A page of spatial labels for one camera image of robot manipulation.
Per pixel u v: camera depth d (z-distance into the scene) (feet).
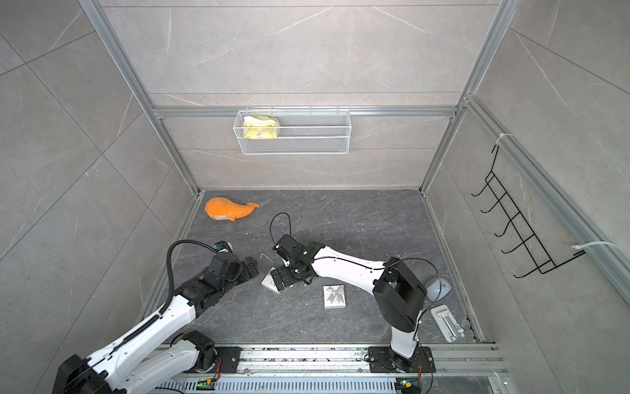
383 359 2.40
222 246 2.38
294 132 3.29
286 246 2.12
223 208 3.41
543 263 1.91
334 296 2.74
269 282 2.80
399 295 1.48
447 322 2.61
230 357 2.40
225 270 2.06
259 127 2.87
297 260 2.04
